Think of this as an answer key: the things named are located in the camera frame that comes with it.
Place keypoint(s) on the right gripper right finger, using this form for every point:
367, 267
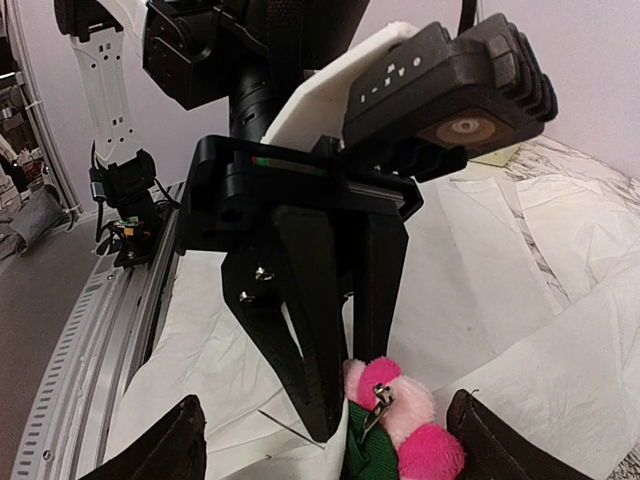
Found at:
496, 451

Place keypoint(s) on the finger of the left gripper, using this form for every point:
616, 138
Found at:
281, 285
381, 246

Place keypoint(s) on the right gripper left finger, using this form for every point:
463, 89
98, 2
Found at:
173, 448

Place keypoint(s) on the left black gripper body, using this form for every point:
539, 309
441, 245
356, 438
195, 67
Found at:
234, 183

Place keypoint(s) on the pink flower brooch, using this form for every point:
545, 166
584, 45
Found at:
392, 432

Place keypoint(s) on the white button shirt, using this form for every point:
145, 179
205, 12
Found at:
539, 318

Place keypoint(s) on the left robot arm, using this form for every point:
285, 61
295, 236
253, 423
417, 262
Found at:
252, 53

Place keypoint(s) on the grey cloth pile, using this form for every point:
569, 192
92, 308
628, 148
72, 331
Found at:
36, 217

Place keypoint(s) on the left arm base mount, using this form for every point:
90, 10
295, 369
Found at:
133, 209

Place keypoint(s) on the white slotted cable duct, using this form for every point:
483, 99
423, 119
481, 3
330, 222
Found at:
32, 449

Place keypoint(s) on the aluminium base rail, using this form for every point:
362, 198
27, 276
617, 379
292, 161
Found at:
116, 342

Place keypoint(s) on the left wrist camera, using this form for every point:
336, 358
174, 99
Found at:
410, 100

